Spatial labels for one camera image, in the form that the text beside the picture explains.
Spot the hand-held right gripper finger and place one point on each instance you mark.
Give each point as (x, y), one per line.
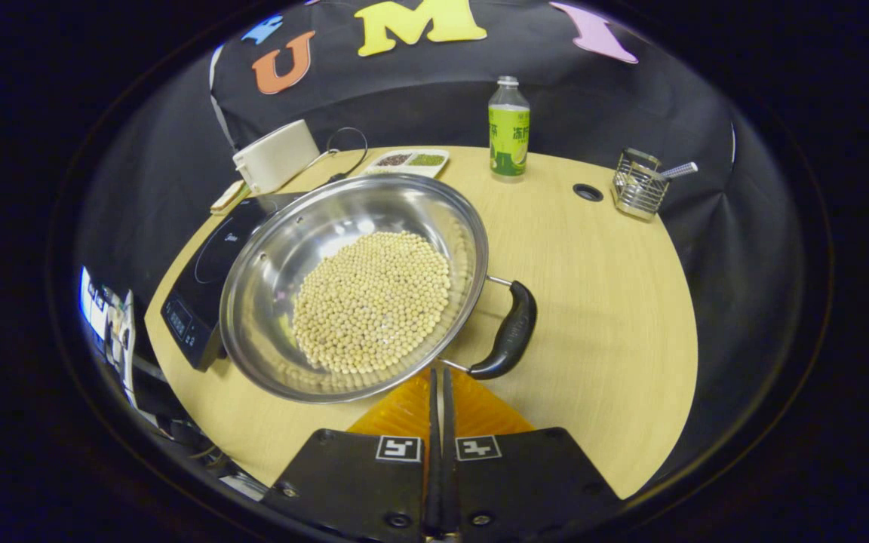
(434, 467)
(449, 467)

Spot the pile of soybeans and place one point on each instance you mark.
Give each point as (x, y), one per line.
(370, 302)

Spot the stainless steel pot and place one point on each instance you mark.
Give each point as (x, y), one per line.
(306, 234)

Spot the black induction cooktop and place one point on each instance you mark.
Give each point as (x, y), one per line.
(197, 302)

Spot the white divided bean dish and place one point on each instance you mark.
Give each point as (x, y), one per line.
(408, 160)

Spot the green label drink bottle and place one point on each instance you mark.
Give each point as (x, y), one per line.
(508, 143)

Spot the bread slice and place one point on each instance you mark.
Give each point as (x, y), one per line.
(229, 196)

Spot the white toaster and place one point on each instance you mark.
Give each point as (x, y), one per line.
(276, 154)

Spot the white and blue equipment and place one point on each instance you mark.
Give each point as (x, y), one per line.
(106, 324)

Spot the black backdrop cloth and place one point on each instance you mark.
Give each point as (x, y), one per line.
(570, 113)

